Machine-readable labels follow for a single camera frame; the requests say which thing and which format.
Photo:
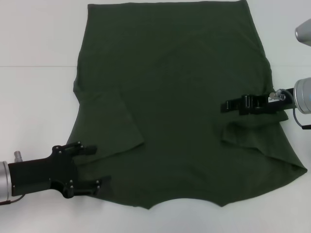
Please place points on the silver gripper knob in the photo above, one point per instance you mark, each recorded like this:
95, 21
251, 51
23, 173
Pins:
277, 95
17, 155

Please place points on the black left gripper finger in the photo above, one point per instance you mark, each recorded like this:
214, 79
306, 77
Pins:
90, 149
105, 182

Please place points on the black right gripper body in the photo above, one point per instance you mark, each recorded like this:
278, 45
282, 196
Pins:
279, 105

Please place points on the silver left gripper knob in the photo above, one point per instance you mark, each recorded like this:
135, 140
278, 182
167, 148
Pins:
17, 155

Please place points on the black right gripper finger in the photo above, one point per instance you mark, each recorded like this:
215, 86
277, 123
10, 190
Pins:
252, 100
252, 110

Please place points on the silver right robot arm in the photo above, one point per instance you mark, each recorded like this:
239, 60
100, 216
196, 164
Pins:
303, 97

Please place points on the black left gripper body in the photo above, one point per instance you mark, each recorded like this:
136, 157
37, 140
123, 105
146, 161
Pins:
43, 174

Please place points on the dark green t-shirt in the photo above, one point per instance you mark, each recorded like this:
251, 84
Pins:
175, 97

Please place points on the silver right gripper knob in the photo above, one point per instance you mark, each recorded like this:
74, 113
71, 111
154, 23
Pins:
277, 95

